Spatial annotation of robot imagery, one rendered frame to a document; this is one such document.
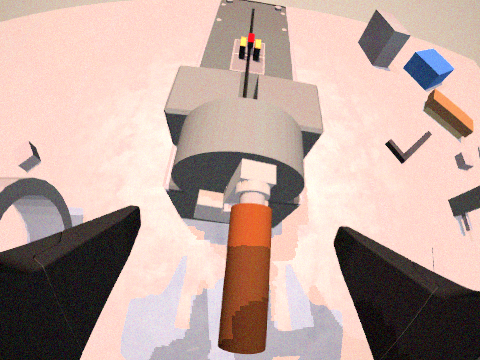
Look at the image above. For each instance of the dark brown l-shaped bar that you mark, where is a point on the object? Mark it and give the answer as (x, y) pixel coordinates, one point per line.
(400, 155)

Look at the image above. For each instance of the orange rectangular block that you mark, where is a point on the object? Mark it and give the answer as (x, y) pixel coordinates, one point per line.
(448, 115)

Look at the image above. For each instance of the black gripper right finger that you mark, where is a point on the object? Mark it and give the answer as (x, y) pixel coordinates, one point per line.
(407, 312)

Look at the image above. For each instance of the blue rectangular block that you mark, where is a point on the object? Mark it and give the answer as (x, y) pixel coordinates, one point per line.
(428, 68)

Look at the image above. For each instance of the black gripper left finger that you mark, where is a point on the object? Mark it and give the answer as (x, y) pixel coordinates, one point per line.
(53, 290)

